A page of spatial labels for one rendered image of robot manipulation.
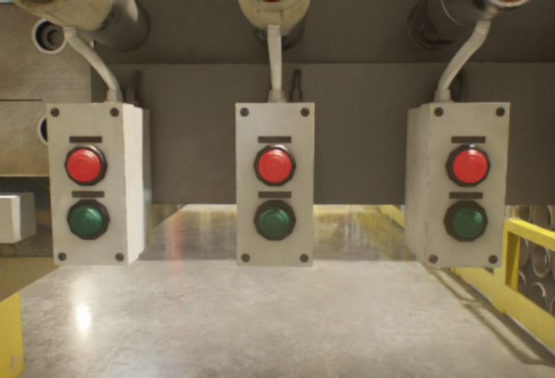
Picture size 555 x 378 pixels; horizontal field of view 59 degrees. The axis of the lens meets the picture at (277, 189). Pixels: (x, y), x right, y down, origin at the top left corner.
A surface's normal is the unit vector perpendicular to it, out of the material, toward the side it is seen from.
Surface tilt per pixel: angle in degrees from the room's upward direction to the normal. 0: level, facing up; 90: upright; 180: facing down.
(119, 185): 90
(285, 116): 90
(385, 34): 90
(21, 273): 90
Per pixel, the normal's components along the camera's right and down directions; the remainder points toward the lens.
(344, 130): -0.03, 0.11
